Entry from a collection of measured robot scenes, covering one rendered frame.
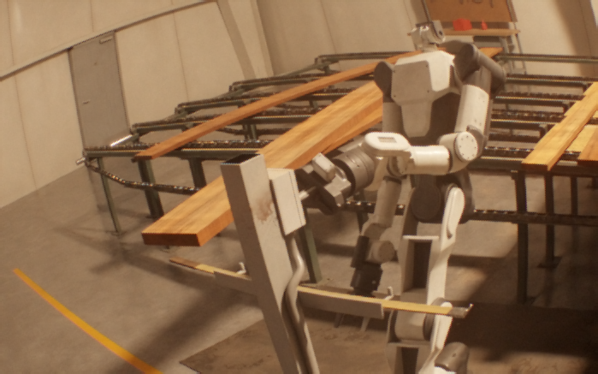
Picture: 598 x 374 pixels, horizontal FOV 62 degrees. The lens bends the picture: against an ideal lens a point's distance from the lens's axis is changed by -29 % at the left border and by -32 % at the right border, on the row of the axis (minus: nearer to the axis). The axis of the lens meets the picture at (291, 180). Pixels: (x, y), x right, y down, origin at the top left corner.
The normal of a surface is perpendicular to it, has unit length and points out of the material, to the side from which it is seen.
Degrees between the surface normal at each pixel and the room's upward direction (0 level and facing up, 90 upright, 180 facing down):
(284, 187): 90
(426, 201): 64
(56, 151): 92
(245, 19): 90
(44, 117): 86
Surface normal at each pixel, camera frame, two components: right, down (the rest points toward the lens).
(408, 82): -0.87, -0.10
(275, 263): 0.69, 0.04
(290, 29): -0.68, 0.32
